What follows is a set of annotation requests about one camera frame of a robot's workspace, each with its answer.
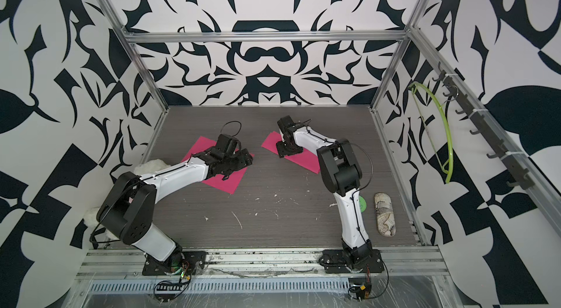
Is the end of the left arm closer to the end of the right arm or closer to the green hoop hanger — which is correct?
the end of the right arm

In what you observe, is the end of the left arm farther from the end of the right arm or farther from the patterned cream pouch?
the patterned cream pouch

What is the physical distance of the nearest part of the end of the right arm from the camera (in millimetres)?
774

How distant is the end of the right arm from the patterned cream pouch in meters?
0.36

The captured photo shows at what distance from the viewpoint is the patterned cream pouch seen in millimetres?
806

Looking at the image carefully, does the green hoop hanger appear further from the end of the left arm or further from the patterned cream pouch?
the end of the left arm

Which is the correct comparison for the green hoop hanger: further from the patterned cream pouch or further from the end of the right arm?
the end of the right arm
